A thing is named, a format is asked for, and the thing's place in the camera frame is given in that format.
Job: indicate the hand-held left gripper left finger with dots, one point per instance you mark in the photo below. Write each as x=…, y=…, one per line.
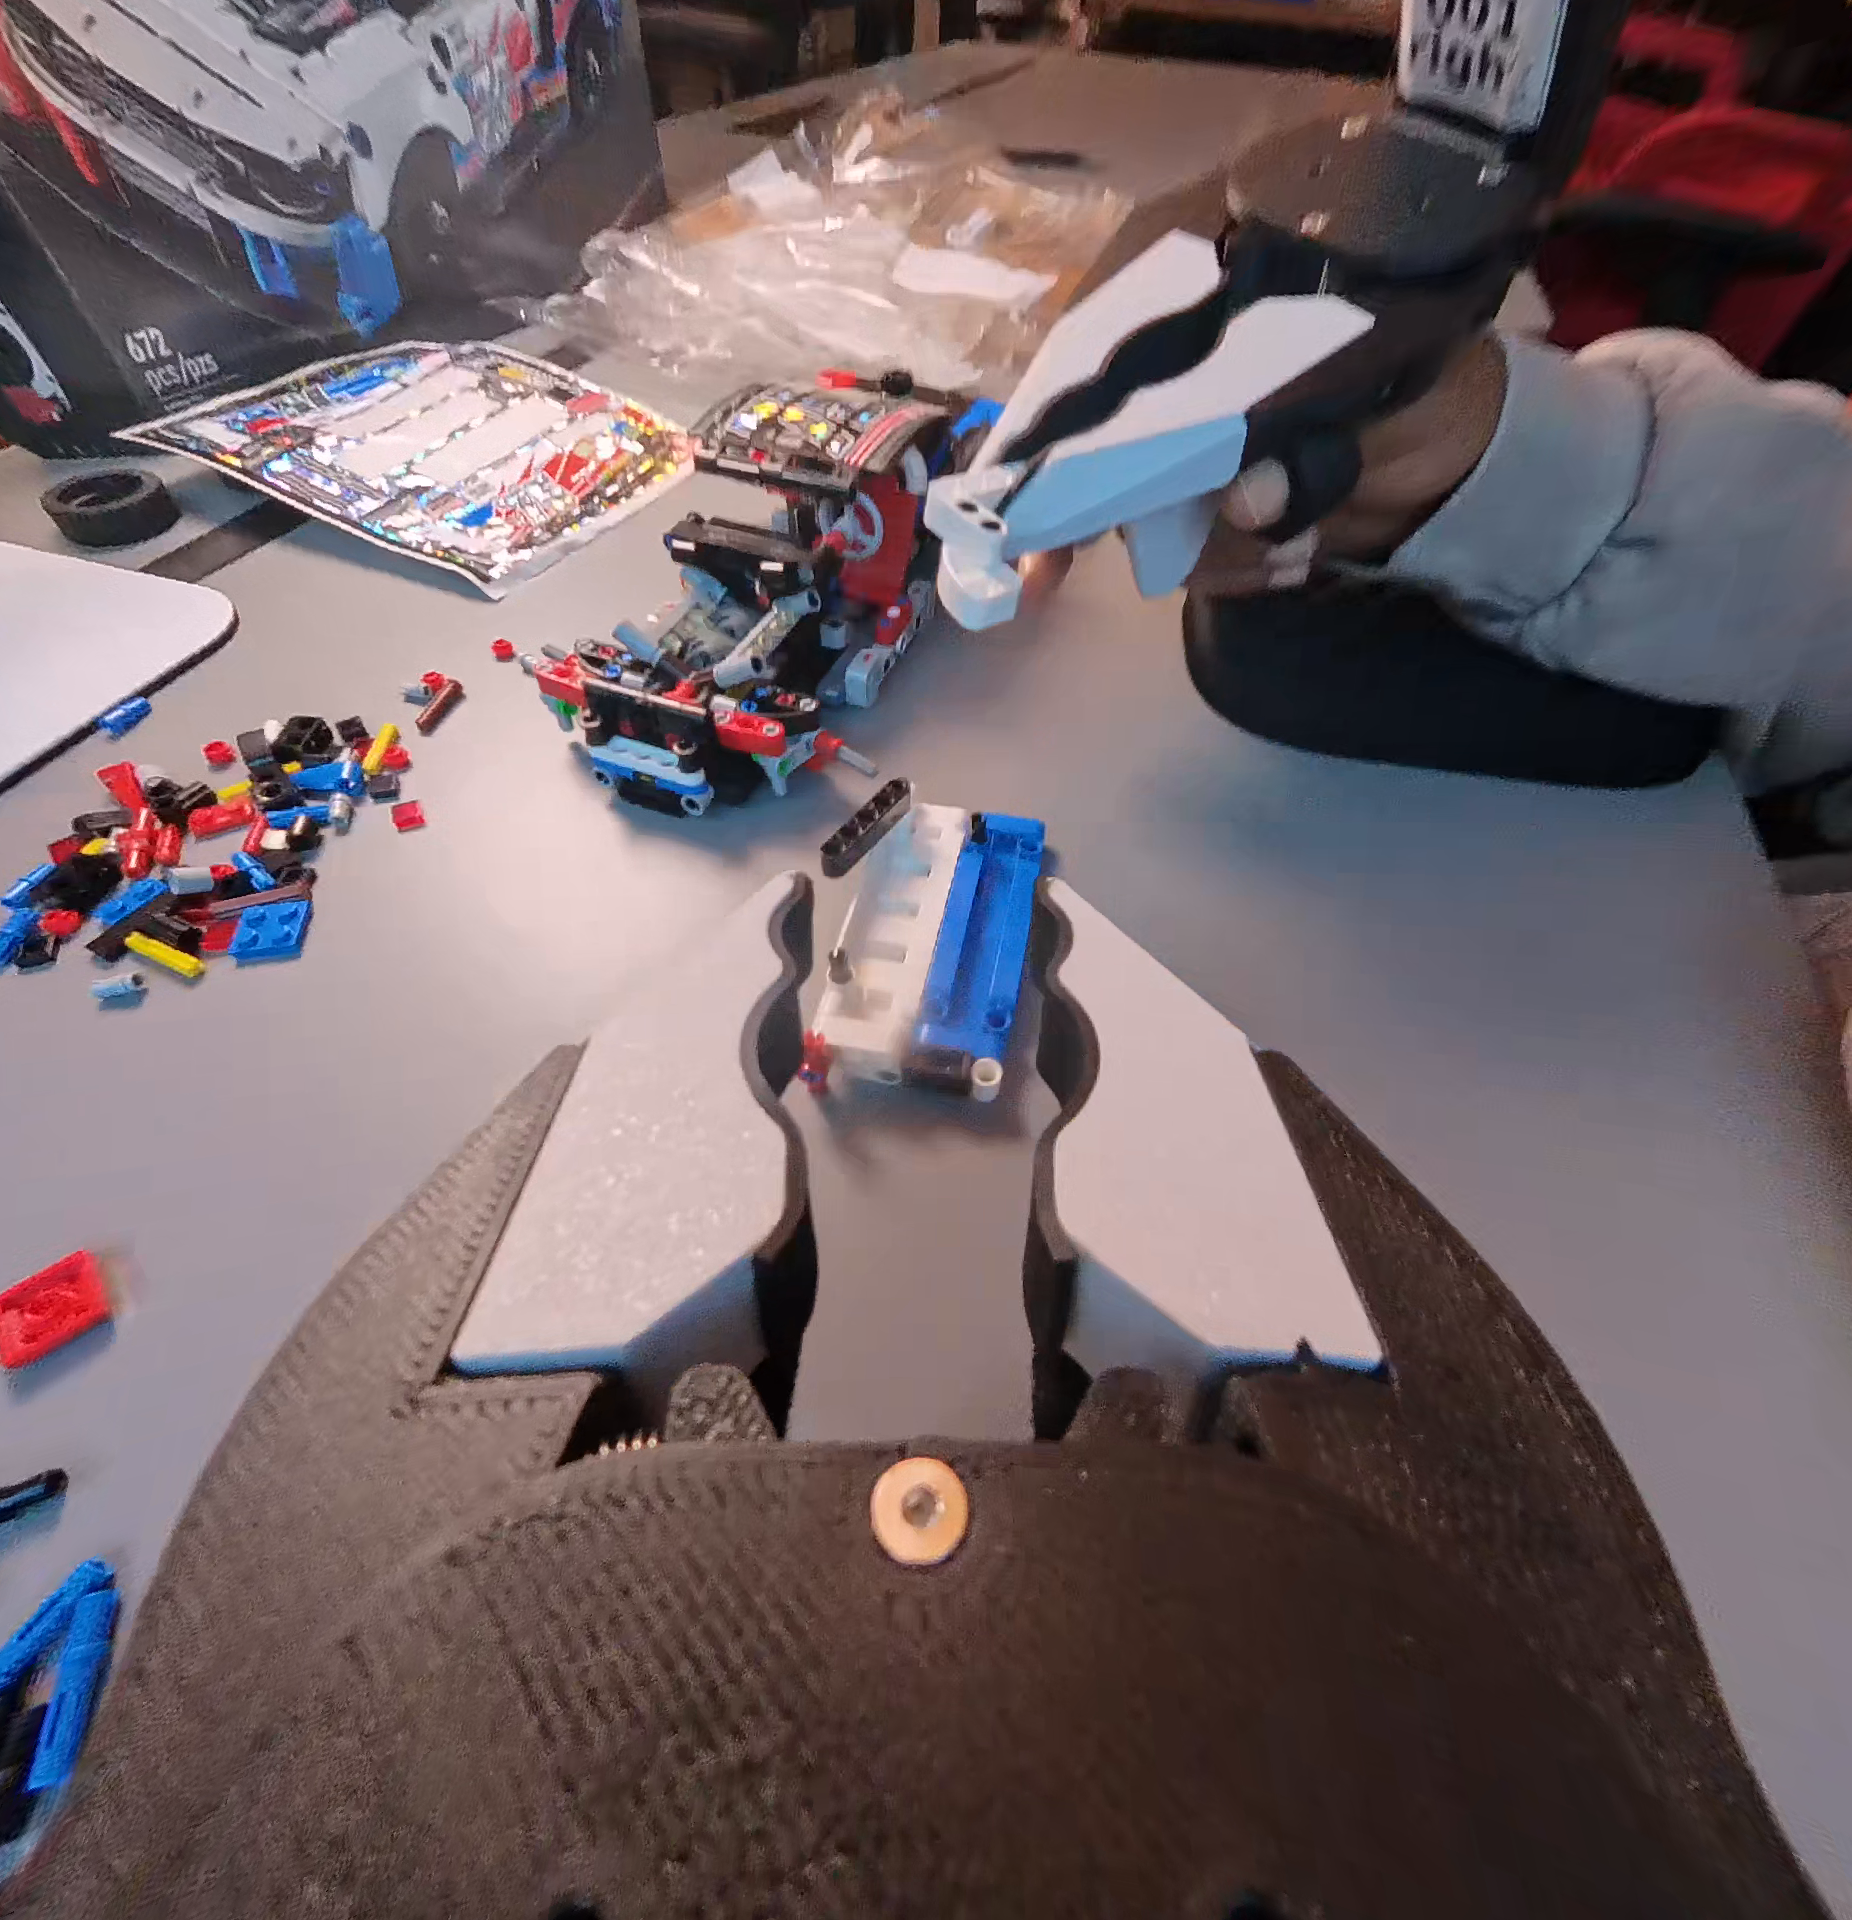
x=641, y=1201

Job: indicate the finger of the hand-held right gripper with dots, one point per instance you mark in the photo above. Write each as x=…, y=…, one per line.
x=1136, y=308
x=1167, y=450

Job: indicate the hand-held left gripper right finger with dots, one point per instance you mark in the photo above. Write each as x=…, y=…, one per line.
x=1195, y=1201

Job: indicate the small white lego connector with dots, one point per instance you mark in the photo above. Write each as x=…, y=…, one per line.
x=967, y=513

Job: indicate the white L-shaped lego beam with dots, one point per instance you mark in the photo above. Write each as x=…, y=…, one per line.
x=987, y=593

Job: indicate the blue and white lego assembly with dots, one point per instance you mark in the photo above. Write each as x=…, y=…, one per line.
x=987, y=930

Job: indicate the black five-hole lego beam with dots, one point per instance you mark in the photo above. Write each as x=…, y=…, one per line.
x=864, y=823

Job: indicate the partly built lego car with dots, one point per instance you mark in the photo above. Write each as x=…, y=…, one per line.
x=778, y=674

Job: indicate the brown lego axle piece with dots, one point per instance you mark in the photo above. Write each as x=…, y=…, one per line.
x=436, y=705

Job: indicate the pile of mixed lego pieces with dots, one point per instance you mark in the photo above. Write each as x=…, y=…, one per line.
x=190, y=856

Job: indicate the red square lego plate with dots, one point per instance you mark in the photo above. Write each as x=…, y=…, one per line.
x=46, y=1306

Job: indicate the single blue lego pin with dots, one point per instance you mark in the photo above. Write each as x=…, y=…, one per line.
x=122, y=714

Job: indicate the small black lego tyre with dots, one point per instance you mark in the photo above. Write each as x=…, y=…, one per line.
x=111, y=506

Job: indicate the black lego box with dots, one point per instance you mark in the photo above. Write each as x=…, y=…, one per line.
x=58, y=300

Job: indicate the person's right hand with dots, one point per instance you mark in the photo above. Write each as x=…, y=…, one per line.
x=1444, y=450

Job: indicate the clear plastic bags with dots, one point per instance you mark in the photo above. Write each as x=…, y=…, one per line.
x=804, y=256

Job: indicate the red office chairs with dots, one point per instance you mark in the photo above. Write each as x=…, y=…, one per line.
x=1736, y=178

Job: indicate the person's beige trousers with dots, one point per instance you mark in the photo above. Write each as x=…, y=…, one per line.
x=1851, y=976

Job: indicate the holographic sticker sheet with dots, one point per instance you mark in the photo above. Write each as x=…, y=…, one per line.
x=414, y=450

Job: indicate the pile of blue black pins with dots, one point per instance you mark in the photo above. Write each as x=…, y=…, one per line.
x=58, y=1665

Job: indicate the white book stand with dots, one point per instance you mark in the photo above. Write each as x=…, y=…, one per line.
x=58, y=659

